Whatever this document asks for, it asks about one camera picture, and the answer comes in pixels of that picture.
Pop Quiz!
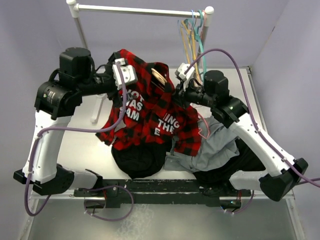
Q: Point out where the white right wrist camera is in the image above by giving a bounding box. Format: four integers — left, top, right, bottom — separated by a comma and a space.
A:
174, 63, 195, 82

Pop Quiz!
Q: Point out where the yellow plastic hanger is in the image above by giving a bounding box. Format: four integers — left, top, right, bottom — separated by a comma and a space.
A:
180, 19, 201, 81

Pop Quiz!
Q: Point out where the black garment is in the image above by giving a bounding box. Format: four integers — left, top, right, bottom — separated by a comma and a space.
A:
193, 139, 266, 186
111, 143, 169, 179

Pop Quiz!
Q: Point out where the white clothes rack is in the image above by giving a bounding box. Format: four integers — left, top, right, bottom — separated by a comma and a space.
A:
65, 0, 215, 123

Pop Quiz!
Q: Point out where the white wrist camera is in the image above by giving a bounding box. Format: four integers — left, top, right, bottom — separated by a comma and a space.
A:
112, 58, 138, 90
174, 63, 195, 82

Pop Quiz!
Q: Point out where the pink plastic hanger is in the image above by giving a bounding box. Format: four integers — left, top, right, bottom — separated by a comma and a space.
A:
198, 113, 210, 139

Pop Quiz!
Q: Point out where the red black plaid shirt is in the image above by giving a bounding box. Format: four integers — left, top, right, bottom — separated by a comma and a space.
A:
96, 49, 201, 156

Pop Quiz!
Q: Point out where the aluminium front rail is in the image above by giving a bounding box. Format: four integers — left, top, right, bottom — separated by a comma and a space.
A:
29, 177, 295, 201

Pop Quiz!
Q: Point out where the cream plastic hanger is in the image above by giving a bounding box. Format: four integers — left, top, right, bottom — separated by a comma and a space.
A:
151, 68, 167, 88

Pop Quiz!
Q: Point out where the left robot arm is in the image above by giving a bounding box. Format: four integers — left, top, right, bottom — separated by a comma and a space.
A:
13, 47, 121, 196

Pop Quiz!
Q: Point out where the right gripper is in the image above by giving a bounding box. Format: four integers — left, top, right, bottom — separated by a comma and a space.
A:
167, 76, 216, 109

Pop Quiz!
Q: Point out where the teal plastic hanger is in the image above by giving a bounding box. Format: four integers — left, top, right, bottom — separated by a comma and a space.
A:
192, 9, 207, 77

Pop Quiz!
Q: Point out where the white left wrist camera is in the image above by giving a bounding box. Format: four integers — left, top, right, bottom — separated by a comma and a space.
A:
112, 58, 138, 90

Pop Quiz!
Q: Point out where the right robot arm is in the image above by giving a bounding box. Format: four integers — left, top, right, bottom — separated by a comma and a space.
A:
175, 68, 308, 202

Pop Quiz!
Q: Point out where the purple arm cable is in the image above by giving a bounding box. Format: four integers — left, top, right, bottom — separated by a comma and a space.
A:
23, 64, 135, 222
183, 48, 320, 215

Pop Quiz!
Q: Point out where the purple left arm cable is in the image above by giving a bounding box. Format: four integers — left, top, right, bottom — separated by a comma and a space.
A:
23, 64, 135, 222

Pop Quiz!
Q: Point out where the black garment right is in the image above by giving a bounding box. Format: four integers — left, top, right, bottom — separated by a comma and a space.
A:
193, 139, 266, 186

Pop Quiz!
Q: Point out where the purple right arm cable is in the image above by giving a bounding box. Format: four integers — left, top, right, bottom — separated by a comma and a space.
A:
183, 48, 320, 215

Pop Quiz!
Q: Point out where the grey shirt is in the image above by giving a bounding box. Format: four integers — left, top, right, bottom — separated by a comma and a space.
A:
163, 116, 240, 173

